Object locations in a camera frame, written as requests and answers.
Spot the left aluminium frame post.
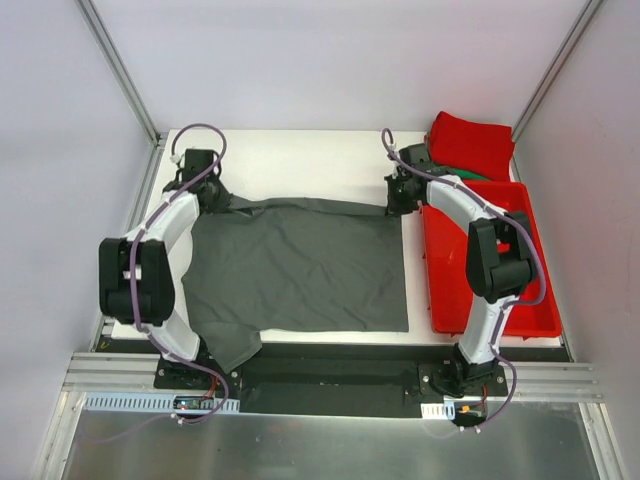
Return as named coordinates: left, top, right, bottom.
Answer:
left=74, top=0, right=161, bottom=146

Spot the right aluminium frame post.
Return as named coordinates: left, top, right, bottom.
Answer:
left=512, top=0, right=606, bottom=144

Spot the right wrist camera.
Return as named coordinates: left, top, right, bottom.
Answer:
left=398, top=143, right=433, bottom=173

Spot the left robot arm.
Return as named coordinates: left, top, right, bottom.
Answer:
left=98, top=176, right=231, bottom=389

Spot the right white cable duct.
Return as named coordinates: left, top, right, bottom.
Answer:
left=420, top=402, right=456, bottom=421

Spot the white cable duct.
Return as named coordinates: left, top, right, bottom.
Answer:
left=420, top=402, right=456, bottom=421
left=84, top=393, right=240, bottom=416

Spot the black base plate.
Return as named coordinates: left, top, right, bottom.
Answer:
left=154, top=339, right=506, bottom=416

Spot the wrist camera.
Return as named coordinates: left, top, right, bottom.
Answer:
left=398, top=143, right=433, bottom=173
left=175, top=148, right=219, bottom=183

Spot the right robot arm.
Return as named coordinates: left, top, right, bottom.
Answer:
left=384, top=173, right=543, bottom=395

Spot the dark grey t shirt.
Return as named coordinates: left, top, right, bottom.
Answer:
left=182, top=197, right=409, bottom=372

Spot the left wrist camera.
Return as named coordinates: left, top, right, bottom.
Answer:
left=175, top=148, right=219, bottom=183

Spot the front aluminium rail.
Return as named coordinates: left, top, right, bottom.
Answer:
left=63, top=353, right=603, bottom=403

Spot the folded green t shirt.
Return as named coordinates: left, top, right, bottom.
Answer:
left=442, top=166, right=489, bottom=181

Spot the left white cable duct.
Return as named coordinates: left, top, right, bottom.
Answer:
left=84, top=393, right=240, bottom=416

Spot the folded red t shirt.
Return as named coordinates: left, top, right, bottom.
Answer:
left=424, top=111, right=515, bottom=181

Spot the red plastic bin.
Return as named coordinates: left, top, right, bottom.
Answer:
left=421, top=206, right=562, bottom=339

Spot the aluminium frame post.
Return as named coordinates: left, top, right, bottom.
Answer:
left=74, top=0, right=161, bottom=146
left=512, top=0, right=606, bottom=144

